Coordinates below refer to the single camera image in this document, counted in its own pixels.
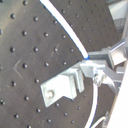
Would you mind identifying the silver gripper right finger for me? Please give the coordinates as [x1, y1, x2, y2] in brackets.
[89, 37, 128, 69]

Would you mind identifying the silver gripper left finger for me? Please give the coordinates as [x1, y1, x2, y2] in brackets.
[80, 61, 125, 94]

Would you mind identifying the white cable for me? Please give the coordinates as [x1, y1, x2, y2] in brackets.
[39, 0, 101, 128]

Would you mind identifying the black pegboard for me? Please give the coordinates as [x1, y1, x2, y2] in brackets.
[0, 0, 120, 128]

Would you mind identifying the metal cable clip centre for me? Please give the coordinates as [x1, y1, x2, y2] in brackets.
[41, 68, 84, 107]

